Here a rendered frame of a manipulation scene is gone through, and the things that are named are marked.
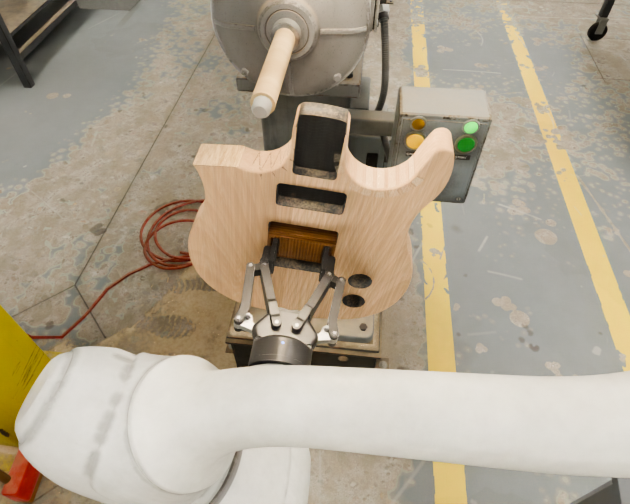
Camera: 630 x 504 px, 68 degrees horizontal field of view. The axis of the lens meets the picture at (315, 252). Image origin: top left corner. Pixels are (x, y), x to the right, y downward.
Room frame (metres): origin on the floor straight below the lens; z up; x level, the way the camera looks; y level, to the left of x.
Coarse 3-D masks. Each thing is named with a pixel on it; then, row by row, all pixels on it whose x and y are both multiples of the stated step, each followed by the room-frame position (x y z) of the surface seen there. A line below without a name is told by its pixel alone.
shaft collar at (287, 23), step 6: (282, 18) 0.72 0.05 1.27; (288, 18) 0.72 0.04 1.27; (276, 24) 0.71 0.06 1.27; (282, 24) 0.70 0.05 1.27; (288, 24) 0.70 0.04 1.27; (294, 24) 0.71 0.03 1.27; (276, 30) 0.70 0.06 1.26; (294, 30) 0.70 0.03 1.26; (300, 30) 0.72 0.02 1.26; (270, 36) 0.70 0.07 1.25; (300, 36) 0.71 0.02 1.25; (294, 48) 0.70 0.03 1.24
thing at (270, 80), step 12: (276, 36) 0.68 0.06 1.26; (288, 36) 0.68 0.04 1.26; (276, 48) 0.64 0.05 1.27; (288, 48) 0.65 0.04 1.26; (276, 60) 0.60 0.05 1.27; (288, 60) 0.63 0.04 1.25; (264, 72) 0.57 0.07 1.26; (276, 72) 0.58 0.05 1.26; (264, 84) 0.54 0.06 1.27; (276, 84) 0.55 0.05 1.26; (252, 96) 0.52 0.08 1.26; (276, 96) 0.53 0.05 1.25
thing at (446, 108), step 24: (408, 96) 0.76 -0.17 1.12; (432, 96) 0.76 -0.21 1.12; (456, 96) 0.76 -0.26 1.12; (480, 96) 0.76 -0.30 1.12; (408, 120) 0.70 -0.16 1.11; (432, 120) 0.69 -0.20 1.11; (456, 120) 0.69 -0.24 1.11; (480, 120) 0.69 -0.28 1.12; (384, 144) 0.86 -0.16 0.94; (456, 144) 0.68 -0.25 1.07; (480, 144) 0.68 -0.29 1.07; (456, 168) 0.69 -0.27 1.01; (456, 192) 0.68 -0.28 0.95
